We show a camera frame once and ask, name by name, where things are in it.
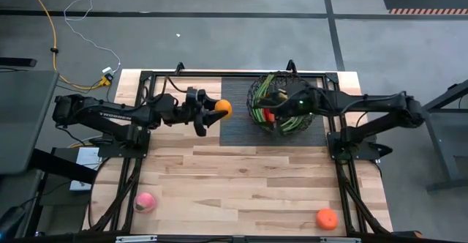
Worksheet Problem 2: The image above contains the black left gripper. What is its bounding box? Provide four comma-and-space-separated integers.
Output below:
184, 86, 230, 138

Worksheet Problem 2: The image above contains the orange fruit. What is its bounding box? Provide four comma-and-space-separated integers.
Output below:
214, 99, 233, 120
316, 208, 339, 231

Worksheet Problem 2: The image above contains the green long beans bunch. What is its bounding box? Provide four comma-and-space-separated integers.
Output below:
252, 73, 309, 134

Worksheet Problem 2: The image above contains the pink peach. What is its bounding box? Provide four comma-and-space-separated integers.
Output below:
133, 192, 158, 214

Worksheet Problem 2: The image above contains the dark grey woven placemat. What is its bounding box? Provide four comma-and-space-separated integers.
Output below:
219, 76, 328, 147

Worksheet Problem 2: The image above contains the white box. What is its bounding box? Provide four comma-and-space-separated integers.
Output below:
69, 146, 103, 192

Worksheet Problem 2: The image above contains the black diagonal desk bar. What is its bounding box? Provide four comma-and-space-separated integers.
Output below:
29, 148, 98, 184

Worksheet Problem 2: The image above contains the orange-tipped black tool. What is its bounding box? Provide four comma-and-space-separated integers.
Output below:
393, 230, 423, 239

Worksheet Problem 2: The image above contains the grey desk top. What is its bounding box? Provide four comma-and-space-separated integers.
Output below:
0, 70, 60, 174

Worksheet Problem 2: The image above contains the black flat bar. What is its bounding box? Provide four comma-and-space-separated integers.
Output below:
0, 56, 37, 67

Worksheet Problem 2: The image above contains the black wire basket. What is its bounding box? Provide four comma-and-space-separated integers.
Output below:
246, 70, 319, 136

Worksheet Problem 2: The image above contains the black aluminium table frame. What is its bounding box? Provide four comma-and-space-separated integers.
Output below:
83, 59, 394, 236

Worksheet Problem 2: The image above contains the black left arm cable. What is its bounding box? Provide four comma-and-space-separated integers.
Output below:
160, 75, 191, 101

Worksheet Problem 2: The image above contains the thin white cable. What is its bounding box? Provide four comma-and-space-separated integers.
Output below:
64, 0, 121, 74

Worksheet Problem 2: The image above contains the silver metal bracket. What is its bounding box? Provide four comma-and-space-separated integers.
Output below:
116, 235, 158, 243
320, 236, 362, 243

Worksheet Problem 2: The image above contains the black desk frame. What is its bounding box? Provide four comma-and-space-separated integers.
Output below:
422, 78, 468, 192

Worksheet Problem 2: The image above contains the yellow cable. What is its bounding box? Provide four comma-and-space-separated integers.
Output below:
22, 0, 113, 90

